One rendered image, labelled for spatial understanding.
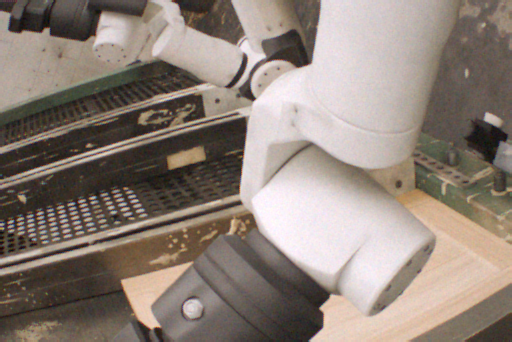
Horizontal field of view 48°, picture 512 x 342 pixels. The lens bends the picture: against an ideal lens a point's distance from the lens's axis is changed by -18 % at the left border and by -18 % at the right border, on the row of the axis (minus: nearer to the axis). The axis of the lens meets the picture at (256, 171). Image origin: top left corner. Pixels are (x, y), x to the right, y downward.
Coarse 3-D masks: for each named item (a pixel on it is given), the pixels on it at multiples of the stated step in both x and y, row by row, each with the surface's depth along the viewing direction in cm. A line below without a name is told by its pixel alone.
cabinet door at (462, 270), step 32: (416, 192) 102; (448, 224) 89; (448, 256) 81; (480, 256) 79; (128, 288) 87; (160, 288) 86; (416, 288) 76; (448, 288) 74; (480, 288) 71; (352, 320) 73; (384, 320) 71; (416, 320) 69
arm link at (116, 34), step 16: (96, 0) 89; (112, 0) 89; (128, 0) 89; (144, 0) 90; (80, 16) 90; (96, 16) 92; (112, 16) 92; (128, 16) 93; (144, 16) 96; (80, 32) 92; (96, 32) 94; (112, 32) 91; (128, 32) 92; (96, 48) 92; (112, 48) 92; (128, 48) 92
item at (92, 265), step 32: (128, 224) 94; (160, 224) 94; (192, 224) 91; (224, 224) 93; (256, 224) 95; (32, 256) 87; (64, 256) 86; (96, 256) 87; (128, 256) 89; (160, 256) 91; (192, 256) 92; (0, 288) 82; (32, 288) 84; (64, 288) 86; (96, 288) 88
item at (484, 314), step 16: (480, 304) 65; (496, 304) 64; (448, 320) 64; (464, 320) 63; (480, 320) 62; (496, 320) 61; (416, 336) 62; (432, 336) 62; (448, 336) 61; (464, 336) 60; (480, 336) 60; (496, 336) 62
